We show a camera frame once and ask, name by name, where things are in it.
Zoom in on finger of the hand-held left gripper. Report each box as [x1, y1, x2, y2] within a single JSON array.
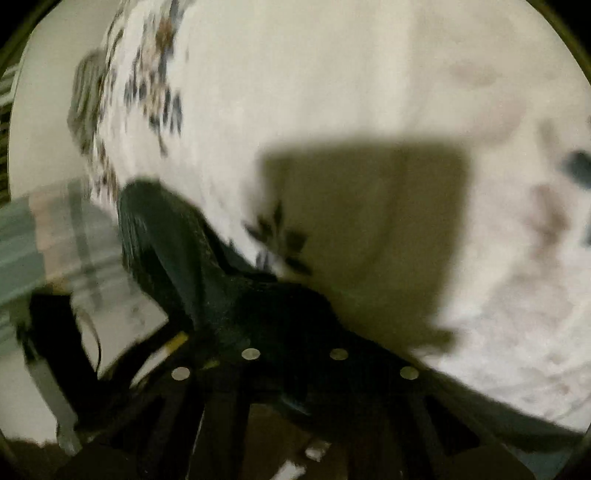
[[98, 330, 191, 384]]

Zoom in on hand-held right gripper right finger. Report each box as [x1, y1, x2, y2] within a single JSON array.
[[323, 347, 467, 480]]

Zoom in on white floral printed bedsheet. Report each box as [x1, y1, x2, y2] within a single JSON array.
[[8, 0, 591, 437]]

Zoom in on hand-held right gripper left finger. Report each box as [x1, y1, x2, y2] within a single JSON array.
[[139, 347, 262, 480]]

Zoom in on grey-green striped cloth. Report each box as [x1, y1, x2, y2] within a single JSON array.
[[0, 180, 123, 305]]

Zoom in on black pants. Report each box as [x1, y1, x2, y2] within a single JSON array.
[[115, 178, 416, 432]]

